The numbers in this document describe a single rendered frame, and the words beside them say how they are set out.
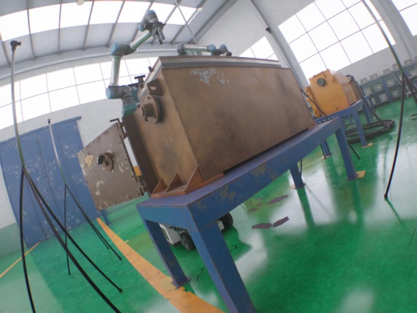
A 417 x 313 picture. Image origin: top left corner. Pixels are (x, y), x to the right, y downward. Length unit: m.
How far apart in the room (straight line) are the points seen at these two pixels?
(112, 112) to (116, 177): 9.55
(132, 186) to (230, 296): 1.01
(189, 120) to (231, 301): 0.80
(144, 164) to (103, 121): 9.45
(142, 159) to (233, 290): 1.00
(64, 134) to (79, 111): 1.46
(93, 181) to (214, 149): 1.20
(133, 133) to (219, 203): 0.90
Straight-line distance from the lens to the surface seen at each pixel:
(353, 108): 3.34
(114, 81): 1.96
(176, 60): 1.21
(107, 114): 10.95
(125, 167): 1.49
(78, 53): 12.58
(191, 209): 0.66
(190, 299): 1.31
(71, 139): 10.33
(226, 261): 0.76
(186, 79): 1.06
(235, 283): 0.82
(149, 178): 1.40
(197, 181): 0.90
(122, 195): 1.59
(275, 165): 0.97
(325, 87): 3.72
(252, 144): 1.17
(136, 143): 1.42
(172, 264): 1.42
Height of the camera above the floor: 0.75
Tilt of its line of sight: level
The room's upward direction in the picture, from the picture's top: 22 degrees counter-clockwise
